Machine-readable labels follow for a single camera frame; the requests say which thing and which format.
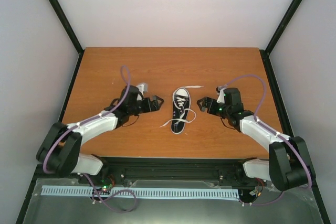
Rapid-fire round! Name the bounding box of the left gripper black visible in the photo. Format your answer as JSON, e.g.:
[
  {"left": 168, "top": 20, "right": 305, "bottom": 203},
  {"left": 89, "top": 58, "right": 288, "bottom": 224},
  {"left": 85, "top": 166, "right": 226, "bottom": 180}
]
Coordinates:
[{"left": 129, "top": 95, "right": 163, "bottom": 115}]

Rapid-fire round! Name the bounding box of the white shoelace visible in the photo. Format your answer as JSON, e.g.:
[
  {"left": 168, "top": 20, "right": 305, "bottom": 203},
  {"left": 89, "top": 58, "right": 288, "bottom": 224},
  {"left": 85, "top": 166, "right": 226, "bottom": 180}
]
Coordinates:
[{"left": 160, "top": 86, "right": 203, "bottom": 127}]

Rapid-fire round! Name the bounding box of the black white sneaker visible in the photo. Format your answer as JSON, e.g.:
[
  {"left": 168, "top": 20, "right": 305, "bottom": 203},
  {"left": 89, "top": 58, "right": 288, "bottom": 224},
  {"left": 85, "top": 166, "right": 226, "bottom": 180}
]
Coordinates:
[{"left": 171, "top": 87, "right": 191, "bottom": 134}]

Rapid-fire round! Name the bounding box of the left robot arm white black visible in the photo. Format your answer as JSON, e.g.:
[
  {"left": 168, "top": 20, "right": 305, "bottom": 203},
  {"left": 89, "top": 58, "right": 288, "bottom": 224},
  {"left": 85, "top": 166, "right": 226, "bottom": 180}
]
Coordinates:
[{"left": 36, "top": 83, "right": 164, "bottom": 184}]

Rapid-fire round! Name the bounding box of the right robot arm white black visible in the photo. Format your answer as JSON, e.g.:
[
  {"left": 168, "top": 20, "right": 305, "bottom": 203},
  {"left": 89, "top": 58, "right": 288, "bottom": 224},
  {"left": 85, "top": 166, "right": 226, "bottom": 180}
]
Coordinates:
[{"left": 197, "top": 88, "right": 315, "bottom": 191}]

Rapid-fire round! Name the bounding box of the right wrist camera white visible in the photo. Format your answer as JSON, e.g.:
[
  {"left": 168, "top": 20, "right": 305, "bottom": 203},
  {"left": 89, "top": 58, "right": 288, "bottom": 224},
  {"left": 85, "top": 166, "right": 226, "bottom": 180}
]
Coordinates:
[{"left": 216, "top": 86, "right": 226, "bottom": 104}]

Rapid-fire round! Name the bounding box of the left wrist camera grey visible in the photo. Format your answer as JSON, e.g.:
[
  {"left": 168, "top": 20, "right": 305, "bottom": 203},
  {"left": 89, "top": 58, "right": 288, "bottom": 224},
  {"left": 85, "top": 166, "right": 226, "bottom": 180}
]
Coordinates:
[{"left": 136, "top": 82, "right": 148, "bottom": 94}]

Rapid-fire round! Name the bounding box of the black aluminium frame rail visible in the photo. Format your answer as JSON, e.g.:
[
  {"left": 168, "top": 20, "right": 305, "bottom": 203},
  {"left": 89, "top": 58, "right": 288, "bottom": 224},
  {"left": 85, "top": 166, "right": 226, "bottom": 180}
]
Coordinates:
[{"left": 33, "top": 157, "right": 314, "bottom": 189}]

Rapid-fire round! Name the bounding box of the light blue cable duct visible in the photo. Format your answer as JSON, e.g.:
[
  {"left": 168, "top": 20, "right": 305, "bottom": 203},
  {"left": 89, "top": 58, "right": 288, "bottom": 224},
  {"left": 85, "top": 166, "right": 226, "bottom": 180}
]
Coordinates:
[{"left": 40, "top": 185, "right": 239, "bottom": 201}]

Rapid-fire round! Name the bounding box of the right black frame post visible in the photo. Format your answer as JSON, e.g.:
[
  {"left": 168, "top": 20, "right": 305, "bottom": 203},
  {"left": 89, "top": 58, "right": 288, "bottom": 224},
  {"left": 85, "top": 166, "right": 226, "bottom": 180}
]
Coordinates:
[{"left": 264, "top": 0, "right": 320, "bottom": 55}]

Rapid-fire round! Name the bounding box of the black frame post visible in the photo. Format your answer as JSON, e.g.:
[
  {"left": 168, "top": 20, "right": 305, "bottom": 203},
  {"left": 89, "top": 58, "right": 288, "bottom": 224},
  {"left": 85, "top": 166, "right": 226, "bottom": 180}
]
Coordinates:
[
  {"left": 33, "top": 0, "right": 85, "bottom": 55},
  {"left": 264, "top": 0, "right": 320, "bottom": 55}
]

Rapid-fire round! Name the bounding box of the left black frame post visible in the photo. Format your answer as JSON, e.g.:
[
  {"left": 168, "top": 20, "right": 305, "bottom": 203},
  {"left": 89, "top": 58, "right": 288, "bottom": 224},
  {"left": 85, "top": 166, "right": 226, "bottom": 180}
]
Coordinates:
[{"left": 33, "top": 0, "right": 85, "bottom": 55}]

